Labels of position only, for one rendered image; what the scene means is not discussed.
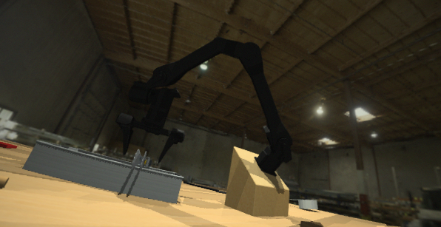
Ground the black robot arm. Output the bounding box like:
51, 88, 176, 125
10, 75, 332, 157
128, 37, 292, 176

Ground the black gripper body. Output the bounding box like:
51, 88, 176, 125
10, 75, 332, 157
115, 103, 185, 143

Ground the grey saucepan with long handle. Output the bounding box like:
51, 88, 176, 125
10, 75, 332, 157
298, 199, 318, 210

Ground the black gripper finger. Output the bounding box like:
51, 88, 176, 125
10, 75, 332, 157
158, 138, 178, 163
119, 125, 133, 155

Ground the grey metal roasting tin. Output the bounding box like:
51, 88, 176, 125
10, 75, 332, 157
22, 140, 184, 203

